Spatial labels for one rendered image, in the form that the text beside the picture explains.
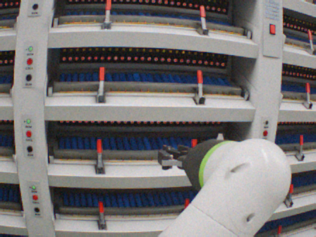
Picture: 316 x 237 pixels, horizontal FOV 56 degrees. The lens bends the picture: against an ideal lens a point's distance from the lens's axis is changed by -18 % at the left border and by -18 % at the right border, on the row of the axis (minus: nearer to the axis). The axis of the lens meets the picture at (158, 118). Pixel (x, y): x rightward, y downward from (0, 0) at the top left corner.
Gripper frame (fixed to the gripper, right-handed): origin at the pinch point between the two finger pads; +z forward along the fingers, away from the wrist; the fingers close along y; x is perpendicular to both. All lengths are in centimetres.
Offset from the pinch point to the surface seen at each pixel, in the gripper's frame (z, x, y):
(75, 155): 26.5, -3.9, -21.2
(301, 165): 21, -10, 56
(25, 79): 15.0, 17.0, -35.9
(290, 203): 25, -26, 55
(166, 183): 21.9, -11.2, 4.2
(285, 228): 35, -41, 63
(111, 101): 18.4, 11.1, -11.5
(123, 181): 21.5, -10.4, -8.1
